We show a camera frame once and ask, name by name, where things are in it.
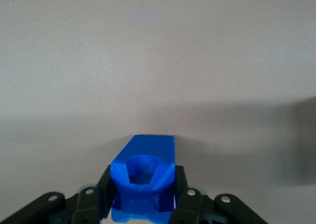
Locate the blue plastic part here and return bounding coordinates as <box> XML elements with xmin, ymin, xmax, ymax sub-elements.
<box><xmin>109</xmin><ymin>134</ymin><xmax>177</xmax><ymax>223</ymax></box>

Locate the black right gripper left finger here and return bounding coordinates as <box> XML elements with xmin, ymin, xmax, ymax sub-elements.
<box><xmin>0</xmin><ymin>164</ymin><xmax>117</xmax><ymax>224</ymax></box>

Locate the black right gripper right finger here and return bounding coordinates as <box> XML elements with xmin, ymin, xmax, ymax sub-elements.
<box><xmin>169</xmin><ymin>165</ymin><xmax>269</xmax><ymax>224</ymax></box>

